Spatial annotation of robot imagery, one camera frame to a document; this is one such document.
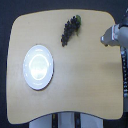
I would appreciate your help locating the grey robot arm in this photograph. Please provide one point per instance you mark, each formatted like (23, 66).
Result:
(117, 35)

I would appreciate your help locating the white round plate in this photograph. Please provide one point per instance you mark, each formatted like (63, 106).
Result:
(38, 67)

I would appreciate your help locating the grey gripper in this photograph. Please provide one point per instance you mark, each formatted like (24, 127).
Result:
(108, 37)

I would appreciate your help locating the dark grape bunch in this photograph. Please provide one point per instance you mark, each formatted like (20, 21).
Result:
(72, 26)

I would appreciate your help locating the white table base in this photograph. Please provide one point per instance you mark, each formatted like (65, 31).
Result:
(67, 120)

